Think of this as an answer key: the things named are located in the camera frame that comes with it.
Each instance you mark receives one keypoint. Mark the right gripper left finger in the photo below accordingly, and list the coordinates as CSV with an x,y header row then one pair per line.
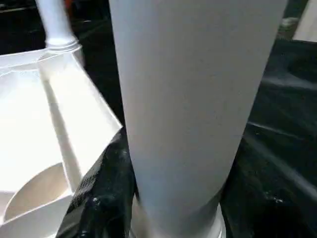
x,y
101,198

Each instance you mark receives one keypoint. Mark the black mat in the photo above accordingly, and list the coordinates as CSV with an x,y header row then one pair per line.
x,y
282,124

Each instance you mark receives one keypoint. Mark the white plastic table leg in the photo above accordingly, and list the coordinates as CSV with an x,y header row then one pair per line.
x,y
57,25
188,99

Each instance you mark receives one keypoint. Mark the white plastic table top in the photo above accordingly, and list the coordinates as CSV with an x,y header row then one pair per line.
x,y
49,124

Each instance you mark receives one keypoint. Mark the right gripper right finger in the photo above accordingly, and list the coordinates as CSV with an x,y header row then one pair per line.
x,y
262,208

